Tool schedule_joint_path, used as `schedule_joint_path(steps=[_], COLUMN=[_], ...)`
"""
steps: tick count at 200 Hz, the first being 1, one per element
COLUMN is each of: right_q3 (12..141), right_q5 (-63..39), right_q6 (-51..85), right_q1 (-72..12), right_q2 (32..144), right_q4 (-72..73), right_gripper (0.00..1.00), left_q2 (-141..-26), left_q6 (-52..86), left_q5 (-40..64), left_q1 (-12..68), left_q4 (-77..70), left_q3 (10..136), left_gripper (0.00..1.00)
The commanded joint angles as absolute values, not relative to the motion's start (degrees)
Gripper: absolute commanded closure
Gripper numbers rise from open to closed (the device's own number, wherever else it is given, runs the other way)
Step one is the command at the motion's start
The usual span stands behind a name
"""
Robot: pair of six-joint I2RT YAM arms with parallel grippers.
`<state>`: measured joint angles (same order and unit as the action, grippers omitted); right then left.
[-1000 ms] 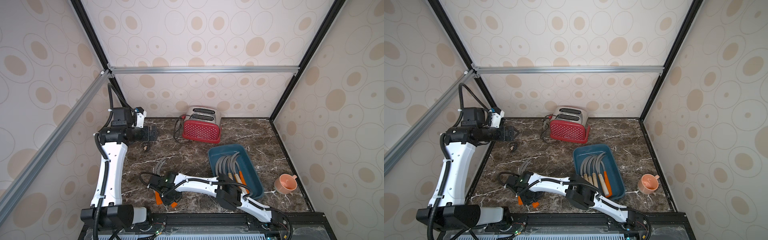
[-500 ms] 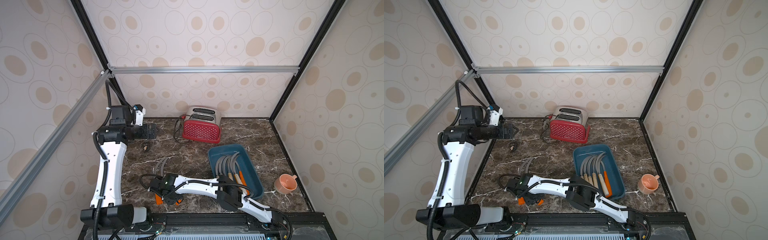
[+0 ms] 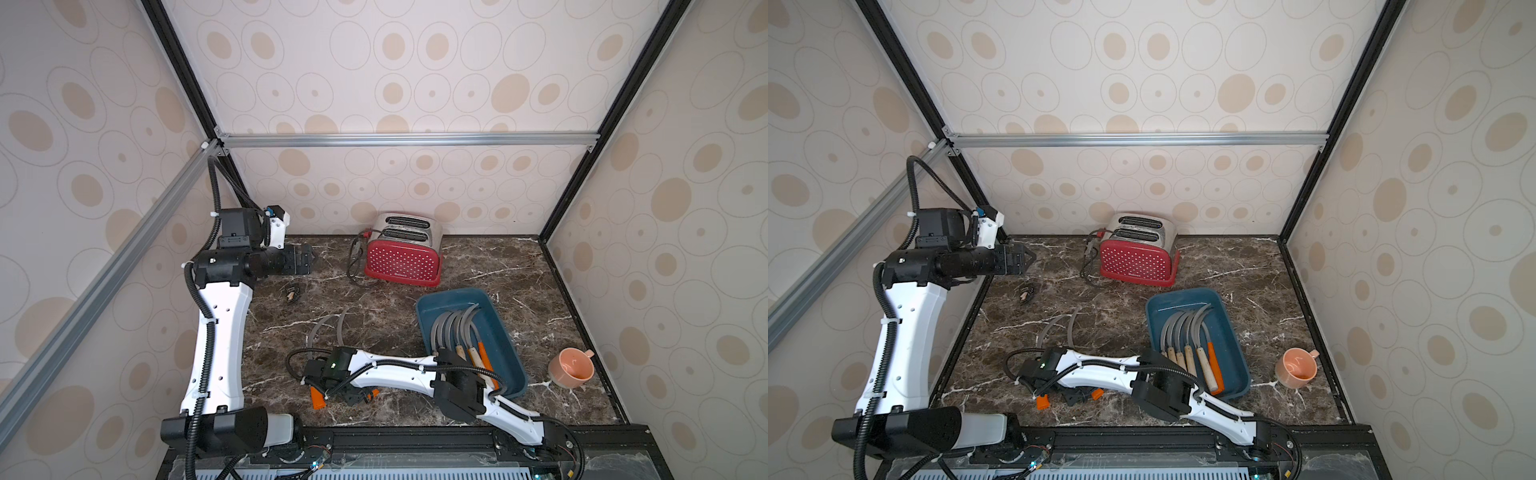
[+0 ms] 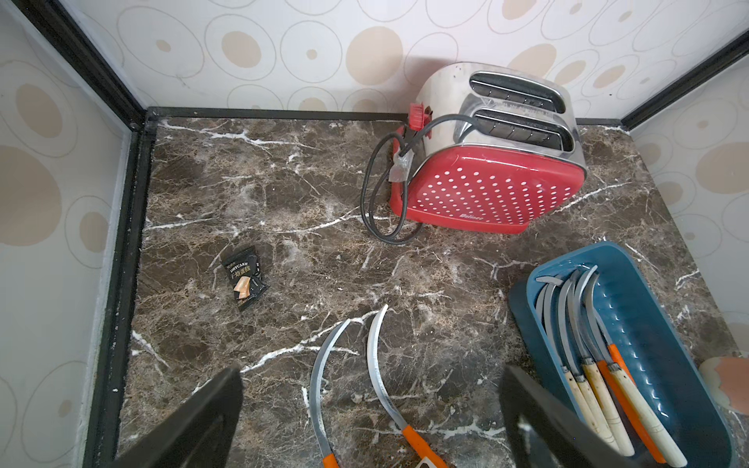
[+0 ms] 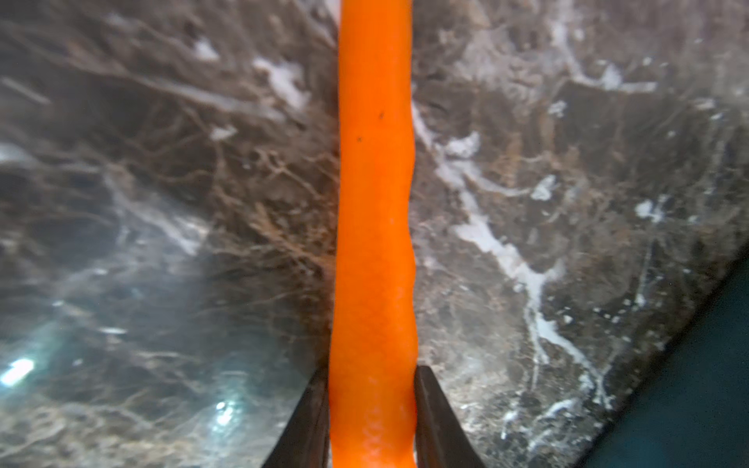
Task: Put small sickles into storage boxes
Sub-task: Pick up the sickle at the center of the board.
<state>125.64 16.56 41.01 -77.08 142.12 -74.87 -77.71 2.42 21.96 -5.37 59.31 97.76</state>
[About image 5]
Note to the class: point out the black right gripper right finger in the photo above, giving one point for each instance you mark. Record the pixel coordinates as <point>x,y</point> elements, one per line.
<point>440,441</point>

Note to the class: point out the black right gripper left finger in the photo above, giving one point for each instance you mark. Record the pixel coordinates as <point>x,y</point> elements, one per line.
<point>305,441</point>

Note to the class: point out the teal plastic storage box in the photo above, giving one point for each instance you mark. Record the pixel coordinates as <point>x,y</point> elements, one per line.
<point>692,411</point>

